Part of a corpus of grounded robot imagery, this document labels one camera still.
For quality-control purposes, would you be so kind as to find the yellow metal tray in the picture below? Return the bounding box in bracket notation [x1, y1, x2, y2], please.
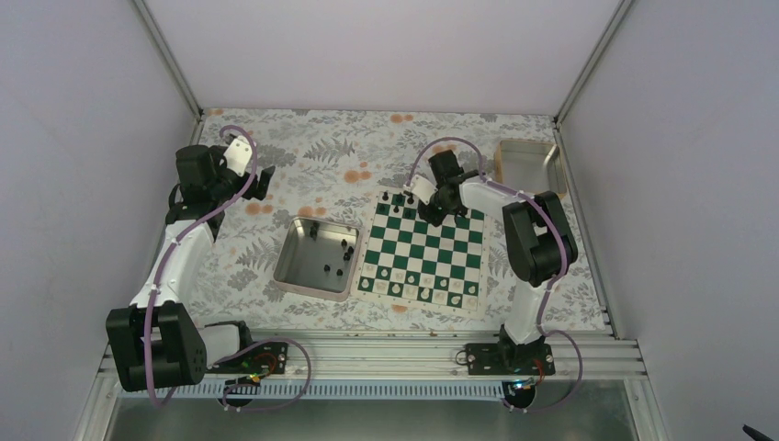
[494, 139, 568, 198]

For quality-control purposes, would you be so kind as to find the purple cable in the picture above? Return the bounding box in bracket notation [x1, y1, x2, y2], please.
[406, 136, 585, 415]
[138, 124, 260, 410]

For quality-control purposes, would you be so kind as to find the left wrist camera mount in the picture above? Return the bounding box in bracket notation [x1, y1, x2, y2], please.
[223, 136, 253, 176]

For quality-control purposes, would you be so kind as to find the right aluminium corner post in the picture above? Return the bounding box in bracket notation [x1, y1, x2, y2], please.
[555, 0, 635, 125]

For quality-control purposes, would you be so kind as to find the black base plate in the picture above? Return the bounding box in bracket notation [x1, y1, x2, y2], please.
[464, 342, 556, 376]
[208, 342, 288, 376]

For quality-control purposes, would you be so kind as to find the aluminium rail frame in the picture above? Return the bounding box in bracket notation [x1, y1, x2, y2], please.
[75, 331, 668, 440]

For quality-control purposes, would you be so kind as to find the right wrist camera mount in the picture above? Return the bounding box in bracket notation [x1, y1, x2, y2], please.
[402, 175, 437, 204]

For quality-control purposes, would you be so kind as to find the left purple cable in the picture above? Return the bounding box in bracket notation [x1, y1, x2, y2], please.
[138, 124, 260, 410]

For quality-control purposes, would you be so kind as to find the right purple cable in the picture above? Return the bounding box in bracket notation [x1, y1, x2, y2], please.
[406, 136, 585, 415]

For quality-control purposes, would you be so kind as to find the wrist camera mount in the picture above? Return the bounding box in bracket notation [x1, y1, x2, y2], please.
[402, 175, 437, 204]
[223, 136, 253, 176]

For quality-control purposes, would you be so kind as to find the pink metal tray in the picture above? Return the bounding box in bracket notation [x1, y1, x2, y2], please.
[273, 217, 363, 302]

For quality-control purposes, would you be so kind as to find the floral tablecloth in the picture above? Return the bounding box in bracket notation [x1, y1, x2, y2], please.
[187, 108, 554, 332]

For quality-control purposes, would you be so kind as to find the left aluminium corner post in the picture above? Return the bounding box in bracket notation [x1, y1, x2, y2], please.
[130, 0, 203, 120]

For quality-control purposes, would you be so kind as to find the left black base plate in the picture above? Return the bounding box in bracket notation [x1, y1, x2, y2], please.
[208, 342, 288, 376]

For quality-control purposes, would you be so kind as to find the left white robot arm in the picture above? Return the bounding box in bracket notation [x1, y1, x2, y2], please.
[106, 136, 275, 392]

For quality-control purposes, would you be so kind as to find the aluminium corner post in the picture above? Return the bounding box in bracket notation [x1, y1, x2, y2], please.
[555, 0, 635, 125]
[130, 0, 203, 120]

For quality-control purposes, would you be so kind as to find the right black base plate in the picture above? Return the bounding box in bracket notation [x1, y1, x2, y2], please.
[464, 342, 556, 376]

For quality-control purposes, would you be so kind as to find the green white chessboard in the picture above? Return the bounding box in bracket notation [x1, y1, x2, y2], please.
[350, 187, 491, 319]

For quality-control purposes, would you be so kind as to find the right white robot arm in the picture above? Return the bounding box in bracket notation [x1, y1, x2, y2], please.
[403, 151, 578, 374]

